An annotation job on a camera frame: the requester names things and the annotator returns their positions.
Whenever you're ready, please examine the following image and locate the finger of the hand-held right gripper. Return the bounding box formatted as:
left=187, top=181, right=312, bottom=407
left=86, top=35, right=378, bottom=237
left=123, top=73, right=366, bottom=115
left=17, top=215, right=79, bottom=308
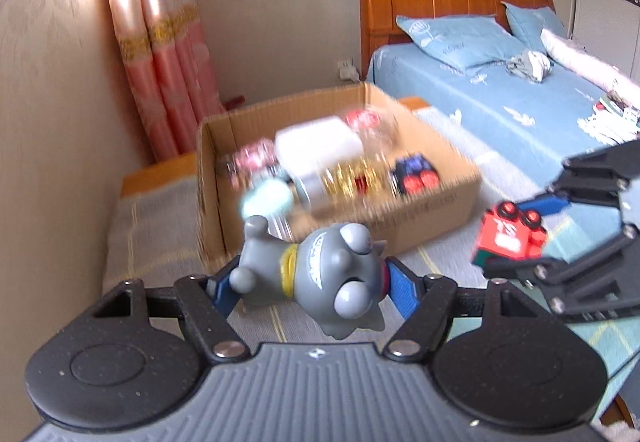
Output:
left=520, top=137, right=640, bottom=218
left=482, top=209, right=640, bottom=323

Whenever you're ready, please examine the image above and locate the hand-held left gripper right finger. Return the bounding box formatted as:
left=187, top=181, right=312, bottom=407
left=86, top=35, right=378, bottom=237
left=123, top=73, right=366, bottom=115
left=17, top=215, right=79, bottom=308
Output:
left=382, top=257, right=548, bottom=363

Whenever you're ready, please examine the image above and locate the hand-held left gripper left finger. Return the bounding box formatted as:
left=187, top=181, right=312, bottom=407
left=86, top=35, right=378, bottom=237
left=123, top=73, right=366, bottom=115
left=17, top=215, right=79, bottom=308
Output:
left=90, top=258, right=251, bottom=364

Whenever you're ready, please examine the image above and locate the red toy train car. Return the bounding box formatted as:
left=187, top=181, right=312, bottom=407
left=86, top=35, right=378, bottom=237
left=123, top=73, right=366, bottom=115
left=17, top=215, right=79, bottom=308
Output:
left=472, top=201, right=548, bottom=268

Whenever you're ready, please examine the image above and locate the cardboard box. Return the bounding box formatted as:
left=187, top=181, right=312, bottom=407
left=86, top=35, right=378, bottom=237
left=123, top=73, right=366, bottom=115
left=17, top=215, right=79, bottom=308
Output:
left=196, top=82, right=483, bottom=273

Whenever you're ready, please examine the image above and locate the grey cat figurine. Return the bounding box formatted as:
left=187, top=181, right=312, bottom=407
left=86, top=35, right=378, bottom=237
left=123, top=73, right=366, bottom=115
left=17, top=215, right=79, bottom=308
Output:
left=232, top=215, right=388, bottom=339

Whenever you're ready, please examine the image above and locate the mint green plastic item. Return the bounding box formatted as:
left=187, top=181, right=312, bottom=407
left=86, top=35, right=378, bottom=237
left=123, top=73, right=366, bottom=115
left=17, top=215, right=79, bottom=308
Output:
left=239, top=179, right=295, bottom=219

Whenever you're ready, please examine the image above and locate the blue and red toy car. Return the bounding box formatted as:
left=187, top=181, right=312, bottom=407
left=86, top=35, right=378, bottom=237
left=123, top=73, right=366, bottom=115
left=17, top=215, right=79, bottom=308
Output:
left=390, top=153, right=441, bottom=197

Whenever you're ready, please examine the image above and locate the gold shiny toy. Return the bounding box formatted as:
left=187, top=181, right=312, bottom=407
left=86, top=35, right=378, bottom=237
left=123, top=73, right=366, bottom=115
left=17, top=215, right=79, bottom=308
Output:
left=295, top=159, right=396, bottom=210

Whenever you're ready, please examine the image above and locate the pink clear toy bottle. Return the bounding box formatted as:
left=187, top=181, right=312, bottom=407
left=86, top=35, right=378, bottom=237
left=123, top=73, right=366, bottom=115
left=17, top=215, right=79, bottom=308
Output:
left=217, top=139, right=281, bottom=188

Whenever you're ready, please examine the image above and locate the white plastic jar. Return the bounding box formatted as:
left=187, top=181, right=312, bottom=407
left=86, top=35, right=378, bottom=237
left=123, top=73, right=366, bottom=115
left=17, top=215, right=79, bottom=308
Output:
left=274, top=118, right=363, bottom=183

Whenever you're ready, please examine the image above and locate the checked printed tablecloth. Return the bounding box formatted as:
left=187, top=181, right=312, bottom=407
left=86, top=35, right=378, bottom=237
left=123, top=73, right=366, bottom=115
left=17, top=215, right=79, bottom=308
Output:
left=102, top=107, right=640, bottom=423

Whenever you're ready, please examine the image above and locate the white patterned cloth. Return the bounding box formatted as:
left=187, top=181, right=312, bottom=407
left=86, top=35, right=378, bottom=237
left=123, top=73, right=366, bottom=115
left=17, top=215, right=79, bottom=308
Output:
left=577, top=90, right=640, bottom=145

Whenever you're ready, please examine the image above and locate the blue bed sheet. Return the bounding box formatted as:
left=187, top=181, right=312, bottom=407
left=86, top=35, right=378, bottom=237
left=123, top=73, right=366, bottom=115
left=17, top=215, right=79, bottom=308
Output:
left=370, top=42, right=640, bottom=243

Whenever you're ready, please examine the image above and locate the crumpled grey white cloth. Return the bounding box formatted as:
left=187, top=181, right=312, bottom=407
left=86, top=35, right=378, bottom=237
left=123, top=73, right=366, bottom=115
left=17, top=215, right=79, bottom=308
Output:
left=506, top=50, right=553, bottom=84

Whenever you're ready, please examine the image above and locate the pink white rolled blanket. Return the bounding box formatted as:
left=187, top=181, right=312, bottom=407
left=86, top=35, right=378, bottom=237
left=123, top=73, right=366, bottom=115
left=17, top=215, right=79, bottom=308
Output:
left=541, top=27, right=640, bottom=98

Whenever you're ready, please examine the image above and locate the clear jar with red lid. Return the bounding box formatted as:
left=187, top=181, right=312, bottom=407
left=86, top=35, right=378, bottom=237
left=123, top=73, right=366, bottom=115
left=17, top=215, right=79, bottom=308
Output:
left=345, top=107, right=401, bottom=158

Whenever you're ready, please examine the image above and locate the light blue pillow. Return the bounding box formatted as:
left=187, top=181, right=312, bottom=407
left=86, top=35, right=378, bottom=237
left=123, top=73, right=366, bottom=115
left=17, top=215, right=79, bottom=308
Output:
left=396, top=15, right=523, bottom=70
left=501, top=1, right=568, bottom=54

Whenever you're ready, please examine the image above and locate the pink curtain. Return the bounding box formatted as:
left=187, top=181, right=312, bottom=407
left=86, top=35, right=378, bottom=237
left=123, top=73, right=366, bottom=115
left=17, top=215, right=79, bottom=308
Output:
left=97, top=0, right=226, bottom=162

